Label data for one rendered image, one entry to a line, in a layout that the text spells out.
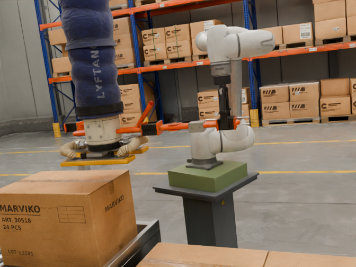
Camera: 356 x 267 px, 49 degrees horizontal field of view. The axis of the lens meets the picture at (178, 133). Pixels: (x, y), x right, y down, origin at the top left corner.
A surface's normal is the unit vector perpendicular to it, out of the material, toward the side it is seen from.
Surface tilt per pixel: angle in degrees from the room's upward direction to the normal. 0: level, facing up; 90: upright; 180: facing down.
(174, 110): 90
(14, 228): 90
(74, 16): 79
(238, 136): 99
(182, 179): 90
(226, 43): 87
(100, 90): 73
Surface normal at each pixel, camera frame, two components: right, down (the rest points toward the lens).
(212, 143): 0.09, 0.14
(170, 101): -0.35, 0.19
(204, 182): -0.65, 0.19
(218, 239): 0.76, 0.02
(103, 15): 0.69, -0.22
